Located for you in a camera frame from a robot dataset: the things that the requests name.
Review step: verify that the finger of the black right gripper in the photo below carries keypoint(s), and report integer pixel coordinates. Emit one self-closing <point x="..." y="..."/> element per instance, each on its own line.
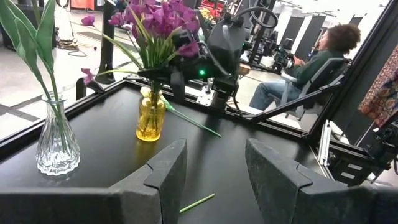
<point x="157" y="73"/>
<point x="178" y="87"/>

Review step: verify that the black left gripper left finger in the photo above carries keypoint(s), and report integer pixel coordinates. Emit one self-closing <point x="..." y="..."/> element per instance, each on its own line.
<point x="93" y="208"/>

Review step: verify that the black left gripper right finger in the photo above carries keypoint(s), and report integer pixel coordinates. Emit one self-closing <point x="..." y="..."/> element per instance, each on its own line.
<point x="311" y="205"/>

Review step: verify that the yellow artificial tulip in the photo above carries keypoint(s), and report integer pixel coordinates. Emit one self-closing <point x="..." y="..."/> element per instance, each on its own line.
<point x="192" y="123"/>

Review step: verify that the green artificial flower stem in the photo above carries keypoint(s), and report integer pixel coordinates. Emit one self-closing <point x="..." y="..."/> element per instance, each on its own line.
<point x="197" y="203"/>

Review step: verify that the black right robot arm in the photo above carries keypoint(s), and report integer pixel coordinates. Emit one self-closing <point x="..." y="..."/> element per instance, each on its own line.
<point x="224" y="90"/>

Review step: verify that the yellow glass vase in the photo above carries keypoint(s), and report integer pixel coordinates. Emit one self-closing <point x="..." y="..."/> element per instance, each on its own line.
<point x="150" y="124"/>

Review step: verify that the clear glass vase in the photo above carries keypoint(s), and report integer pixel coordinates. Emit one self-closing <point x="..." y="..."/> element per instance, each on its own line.
<point x="57" y="155"/>

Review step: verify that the black box white labels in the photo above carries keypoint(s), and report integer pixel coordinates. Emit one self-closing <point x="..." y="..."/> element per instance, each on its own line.
<point x="351" y="171"/>

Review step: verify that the black table clamp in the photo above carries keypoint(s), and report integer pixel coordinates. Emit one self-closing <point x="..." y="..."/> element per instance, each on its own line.
<point x="81" y="88"/>

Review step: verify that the person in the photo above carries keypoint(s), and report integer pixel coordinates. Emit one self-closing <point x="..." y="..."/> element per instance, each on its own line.
<point x="311" y="67"/>

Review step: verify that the orange hanging cloth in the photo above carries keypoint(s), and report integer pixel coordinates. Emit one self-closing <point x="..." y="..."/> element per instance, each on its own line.
<point x="82" y="3"/>

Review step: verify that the grey office chair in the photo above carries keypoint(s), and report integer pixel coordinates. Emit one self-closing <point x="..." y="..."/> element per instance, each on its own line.
<point x="326" y="71"/>

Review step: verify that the red patterned hanging cloth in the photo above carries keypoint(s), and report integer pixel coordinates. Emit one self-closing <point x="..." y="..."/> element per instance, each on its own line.
<point x="381" y="93"/>

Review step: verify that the black floor post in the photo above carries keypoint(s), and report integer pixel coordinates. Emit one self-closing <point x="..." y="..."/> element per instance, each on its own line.
<point x="107" y="46"/>

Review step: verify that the silver aluminium rail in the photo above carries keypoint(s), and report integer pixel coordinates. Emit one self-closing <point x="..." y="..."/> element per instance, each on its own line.
<point x="325" y="146"/>

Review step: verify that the black aluminium table frame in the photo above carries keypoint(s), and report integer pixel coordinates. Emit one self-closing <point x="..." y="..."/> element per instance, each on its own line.
<point x="357" y="62"/>

